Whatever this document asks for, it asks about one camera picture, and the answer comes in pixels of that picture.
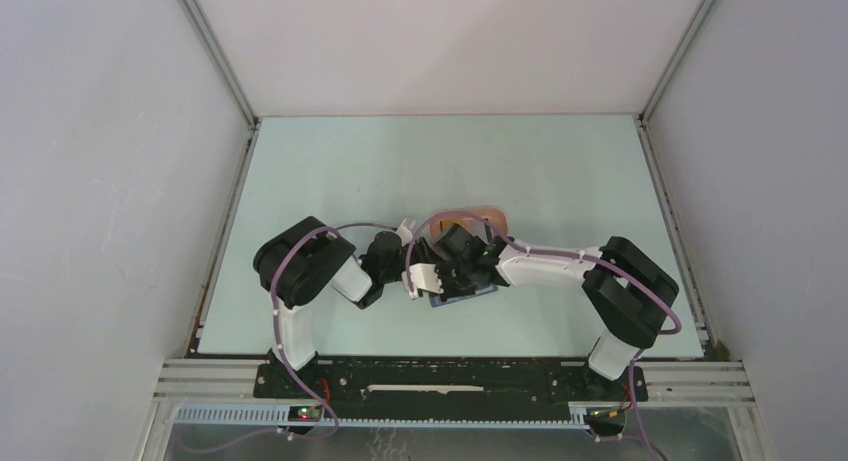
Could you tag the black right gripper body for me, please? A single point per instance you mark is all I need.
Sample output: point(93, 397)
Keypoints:
point(455, 280)

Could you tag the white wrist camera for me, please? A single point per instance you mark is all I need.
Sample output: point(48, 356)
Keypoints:
point(405, 230)
point(422, 279)

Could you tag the blue card holder wallet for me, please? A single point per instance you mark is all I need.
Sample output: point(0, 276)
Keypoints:
point(440, 300)

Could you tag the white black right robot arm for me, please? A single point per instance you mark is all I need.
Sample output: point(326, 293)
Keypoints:
point(632, 295)

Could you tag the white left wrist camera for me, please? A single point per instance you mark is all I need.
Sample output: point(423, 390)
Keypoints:
point(405, 230)

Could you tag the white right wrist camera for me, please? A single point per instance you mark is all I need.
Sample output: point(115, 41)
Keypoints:
point(422, 279)

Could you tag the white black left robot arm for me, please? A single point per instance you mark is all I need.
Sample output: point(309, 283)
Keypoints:
point(296, 265)

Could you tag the blue-white cable duct strip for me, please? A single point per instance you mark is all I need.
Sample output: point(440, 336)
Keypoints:
point(270, 415)

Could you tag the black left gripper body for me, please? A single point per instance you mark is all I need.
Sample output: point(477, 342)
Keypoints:
point(394, 274)

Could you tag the pink oval tray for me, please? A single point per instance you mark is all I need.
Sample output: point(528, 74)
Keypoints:
point(484, 222)

